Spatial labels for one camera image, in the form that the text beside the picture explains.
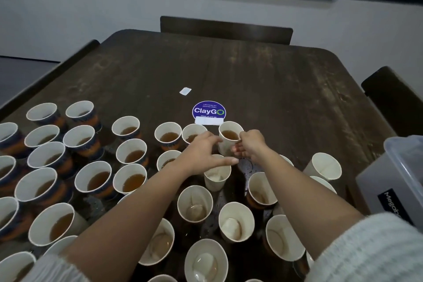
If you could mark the person's right forearm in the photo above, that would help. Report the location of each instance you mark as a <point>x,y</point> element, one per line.
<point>317,206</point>

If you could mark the small white paper label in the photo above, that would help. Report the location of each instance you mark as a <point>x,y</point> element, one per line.
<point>185,91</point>

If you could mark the person's right hand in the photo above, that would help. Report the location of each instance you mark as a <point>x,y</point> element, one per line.
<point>252,145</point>

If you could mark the person's left forearm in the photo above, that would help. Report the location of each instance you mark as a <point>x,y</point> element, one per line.
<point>125,225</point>

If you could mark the dark wooden table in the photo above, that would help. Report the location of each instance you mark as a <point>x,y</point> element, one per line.
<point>284,87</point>

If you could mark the group of paper cups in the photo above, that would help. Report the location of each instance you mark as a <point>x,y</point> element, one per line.
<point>92,176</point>

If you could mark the white paper cup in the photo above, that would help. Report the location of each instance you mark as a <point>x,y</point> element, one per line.
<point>229,134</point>
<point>286,159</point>

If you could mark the round blue sticker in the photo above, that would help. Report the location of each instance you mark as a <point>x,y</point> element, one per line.
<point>209,108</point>

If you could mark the clear plastic storage bin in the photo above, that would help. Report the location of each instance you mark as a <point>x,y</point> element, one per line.
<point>400,179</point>

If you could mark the person's left hand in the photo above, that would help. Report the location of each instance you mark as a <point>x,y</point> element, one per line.
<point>195,156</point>

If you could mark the dark wooden chair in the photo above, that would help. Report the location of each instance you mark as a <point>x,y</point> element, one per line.
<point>225,29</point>
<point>396,97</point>

